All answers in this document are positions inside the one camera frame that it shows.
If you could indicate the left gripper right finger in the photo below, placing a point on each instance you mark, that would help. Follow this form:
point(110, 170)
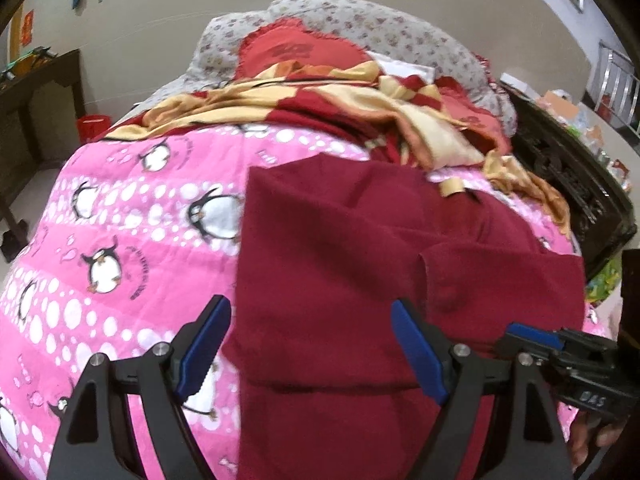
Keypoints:
point(524, 438)

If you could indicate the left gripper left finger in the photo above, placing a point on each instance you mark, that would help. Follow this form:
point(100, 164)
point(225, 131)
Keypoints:
point(96, 437)

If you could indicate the dark red garment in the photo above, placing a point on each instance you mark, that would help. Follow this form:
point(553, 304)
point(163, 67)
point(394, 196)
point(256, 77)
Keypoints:
point(327, 245)

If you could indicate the person's right hand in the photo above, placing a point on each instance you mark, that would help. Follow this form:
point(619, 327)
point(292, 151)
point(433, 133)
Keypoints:
point(582, 434)

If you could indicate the dark carved wooden headboard cabinet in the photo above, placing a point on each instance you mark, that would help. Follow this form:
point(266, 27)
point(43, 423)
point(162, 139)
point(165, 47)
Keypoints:
point(601, 214)

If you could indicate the pink penguin bedspread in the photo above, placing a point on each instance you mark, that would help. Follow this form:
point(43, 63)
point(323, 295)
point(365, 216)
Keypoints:
point(134, 240)

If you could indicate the dark wooden side table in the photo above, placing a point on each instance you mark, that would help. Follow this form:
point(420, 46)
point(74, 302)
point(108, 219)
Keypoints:
point(39, 109)

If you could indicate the red heart pillow with character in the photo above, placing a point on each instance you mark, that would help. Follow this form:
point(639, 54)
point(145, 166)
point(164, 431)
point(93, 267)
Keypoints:
point(481, 128)

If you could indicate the red and yellow blanket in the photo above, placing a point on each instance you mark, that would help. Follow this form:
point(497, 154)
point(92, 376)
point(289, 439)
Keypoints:
point(397, 120)

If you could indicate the red plastic bucket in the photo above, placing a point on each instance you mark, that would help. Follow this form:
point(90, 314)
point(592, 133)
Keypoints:
point(92, 127)

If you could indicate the white pillow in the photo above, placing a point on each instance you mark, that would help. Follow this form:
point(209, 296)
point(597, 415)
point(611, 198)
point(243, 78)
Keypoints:
point(402, 69)

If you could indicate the floral grey bolster pillow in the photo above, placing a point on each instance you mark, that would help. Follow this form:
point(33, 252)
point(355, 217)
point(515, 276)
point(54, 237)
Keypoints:
point(373, 27)

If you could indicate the red heart pillow left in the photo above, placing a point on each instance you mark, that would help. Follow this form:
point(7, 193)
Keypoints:
point(290, 41)

